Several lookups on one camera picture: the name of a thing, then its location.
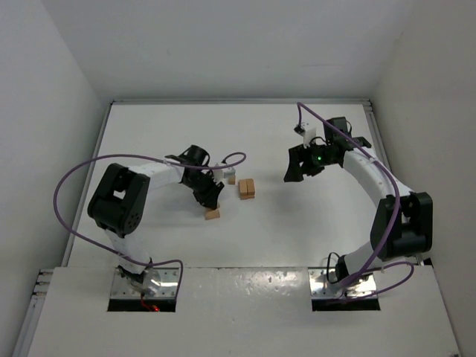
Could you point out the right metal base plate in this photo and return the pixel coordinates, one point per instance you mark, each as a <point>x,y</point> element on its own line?
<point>322,289</point>

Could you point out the wood block one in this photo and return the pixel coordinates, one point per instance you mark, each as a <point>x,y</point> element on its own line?
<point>212,214</point>

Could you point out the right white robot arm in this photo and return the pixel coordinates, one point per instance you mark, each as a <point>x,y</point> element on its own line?
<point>403,223</point>

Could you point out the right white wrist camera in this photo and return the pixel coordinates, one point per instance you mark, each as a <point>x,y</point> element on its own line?
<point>307,131</point>

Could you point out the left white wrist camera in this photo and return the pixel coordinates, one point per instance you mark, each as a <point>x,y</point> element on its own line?
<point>226,172</point>

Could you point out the metal base plate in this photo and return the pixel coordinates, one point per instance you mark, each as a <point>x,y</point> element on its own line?
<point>157,284</point>
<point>322,289</point>

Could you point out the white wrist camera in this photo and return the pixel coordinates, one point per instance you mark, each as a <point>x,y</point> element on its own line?
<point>226,172</point>
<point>307,131</point>

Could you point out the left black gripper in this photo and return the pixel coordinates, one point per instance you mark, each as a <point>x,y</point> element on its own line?
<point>203,189</point>

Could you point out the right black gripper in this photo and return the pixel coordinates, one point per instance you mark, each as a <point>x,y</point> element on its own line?
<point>303,159</point>

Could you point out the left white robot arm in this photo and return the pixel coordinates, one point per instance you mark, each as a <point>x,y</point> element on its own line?
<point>118,203</point>

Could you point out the wood block four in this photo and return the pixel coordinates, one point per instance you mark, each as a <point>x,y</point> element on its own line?
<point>243,189</point>

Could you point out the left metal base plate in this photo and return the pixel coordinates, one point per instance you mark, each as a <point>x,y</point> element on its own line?
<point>157,284</point>

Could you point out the wood block three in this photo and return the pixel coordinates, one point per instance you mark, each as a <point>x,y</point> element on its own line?
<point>250,188</point>

